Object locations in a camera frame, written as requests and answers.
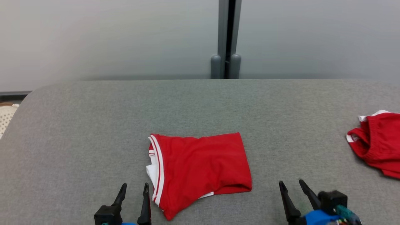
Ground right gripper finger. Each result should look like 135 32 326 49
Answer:
279 180 302 223
299 179 322 210

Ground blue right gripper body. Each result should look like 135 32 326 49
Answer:
289 209 341 225

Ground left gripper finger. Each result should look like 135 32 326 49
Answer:
112 183 128 208
137 182 152 225

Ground red and white shirt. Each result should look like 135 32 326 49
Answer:
146 132 253 221

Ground red shorts with white stripe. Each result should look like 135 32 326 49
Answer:
346 110 400 179

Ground white perforated laundry basket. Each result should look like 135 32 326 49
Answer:
0 103 20 139

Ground dark grey baseboard strip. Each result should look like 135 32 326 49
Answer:
0 91 32 102

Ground black cable with teal connector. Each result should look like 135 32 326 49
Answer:
336 205 362 225

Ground grey cylindrical post foot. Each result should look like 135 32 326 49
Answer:
229 54 241 79
211 55 222 79

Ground grey partition frame post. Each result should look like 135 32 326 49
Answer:
218 0 243 79

